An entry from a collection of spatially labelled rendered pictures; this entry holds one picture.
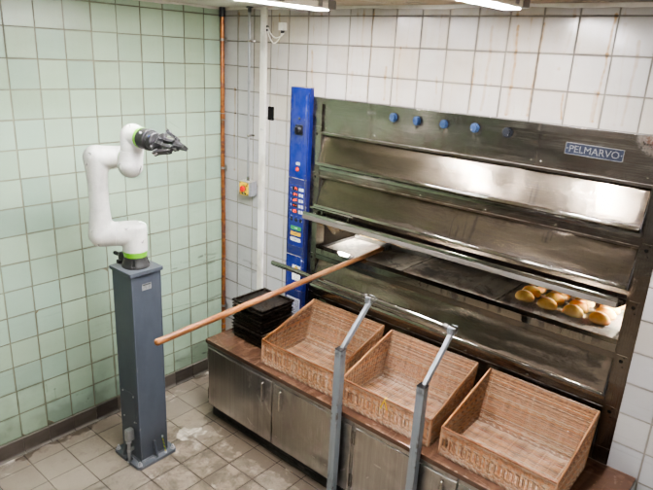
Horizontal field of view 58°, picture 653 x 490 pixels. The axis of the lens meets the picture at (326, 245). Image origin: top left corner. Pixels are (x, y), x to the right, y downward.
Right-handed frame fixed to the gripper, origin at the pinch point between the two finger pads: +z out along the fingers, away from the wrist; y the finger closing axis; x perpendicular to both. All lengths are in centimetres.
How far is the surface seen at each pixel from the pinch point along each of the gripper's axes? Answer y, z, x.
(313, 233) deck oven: -27, -35, -139
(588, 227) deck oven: -59, 127, -113
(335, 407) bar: 60, 39, -135
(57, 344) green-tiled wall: 105, -122, -84
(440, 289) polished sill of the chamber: -20, 58, -145
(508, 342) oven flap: -8, 100, -156
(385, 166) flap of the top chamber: -66, 16, -105
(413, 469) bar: 68, 87, -142
